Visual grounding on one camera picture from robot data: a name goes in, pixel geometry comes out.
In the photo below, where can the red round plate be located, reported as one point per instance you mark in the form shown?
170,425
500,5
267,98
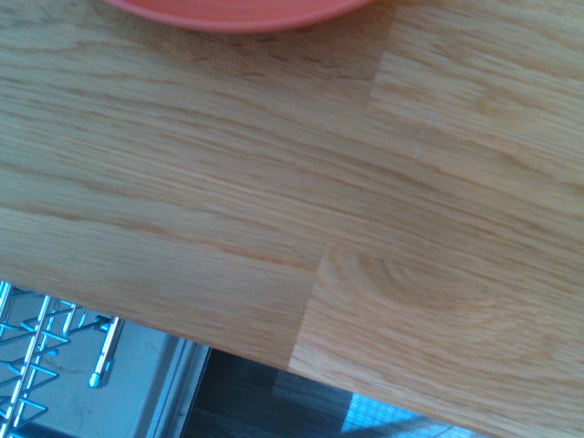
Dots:
237,13

